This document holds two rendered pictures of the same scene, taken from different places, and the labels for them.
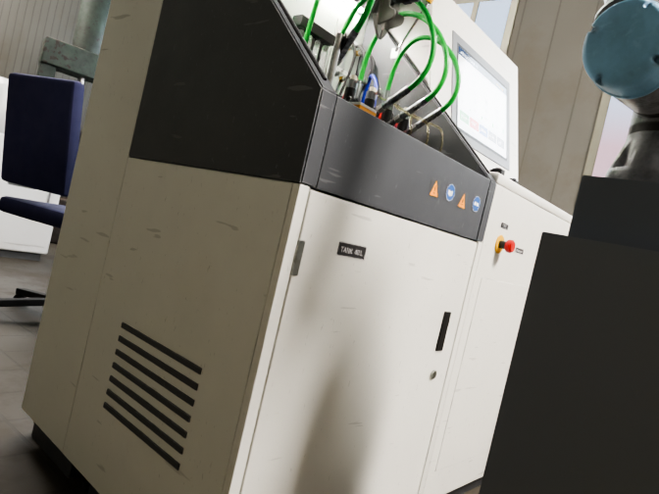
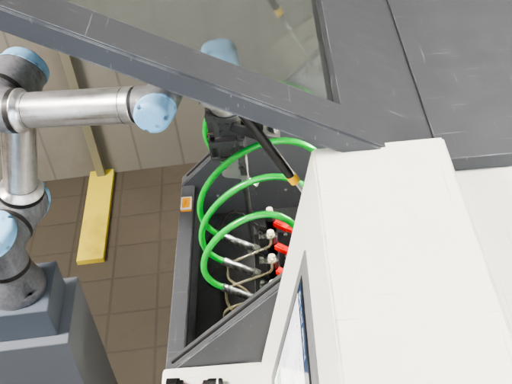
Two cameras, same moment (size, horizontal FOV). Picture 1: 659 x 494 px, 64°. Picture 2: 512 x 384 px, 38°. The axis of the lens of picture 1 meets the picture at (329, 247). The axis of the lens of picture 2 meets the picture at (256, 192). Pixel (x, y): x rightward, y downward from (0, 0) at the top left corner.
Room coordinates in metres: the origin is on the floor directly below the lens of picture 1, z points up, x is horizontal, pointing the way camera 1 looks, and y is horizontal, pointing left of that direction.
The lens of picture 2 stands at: (2.36, -0.80, 2.32)
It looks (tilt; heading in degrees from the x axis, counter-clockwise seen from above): 40 degrees down; 143
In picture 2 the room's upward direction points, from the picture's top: 8 degrees counter-clockwise
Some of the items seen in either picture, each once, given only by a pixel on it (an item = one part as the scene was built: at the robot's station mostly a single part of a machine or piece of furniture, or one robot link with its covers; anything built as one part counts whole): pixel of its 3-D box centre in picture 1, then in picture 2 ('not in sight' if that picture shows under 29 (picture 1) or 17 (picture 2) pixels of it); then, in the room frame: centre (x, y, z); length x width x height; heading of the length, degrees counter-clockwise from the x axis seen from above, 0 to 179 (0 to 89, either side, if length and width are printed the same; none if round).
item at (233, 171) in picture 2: (392, 22); (235, 172); (1.26, -0.03, 1.24); 0.06 x 0.03 x 0.09; 49
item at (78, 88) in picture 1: (76, 207); not in sight; (2.59, 1.25, 0.57); 0.66 x 0.63 x 1.14; 137
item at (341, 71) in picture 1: (343, 76); not in sight; (1.65, 0.08, 1.20); 0.13 x 0.03 x 0.31; 139
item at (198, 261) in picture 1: (278, 356); not in sight; (1.31, 0.06, 0.39); 0.70 x 0.58 x 0.79; 139
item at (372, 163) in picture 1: (413, 181); (187, 283); (1.14, -0.14, 0.87); 0.62 x 0.04 x 0.16; 139
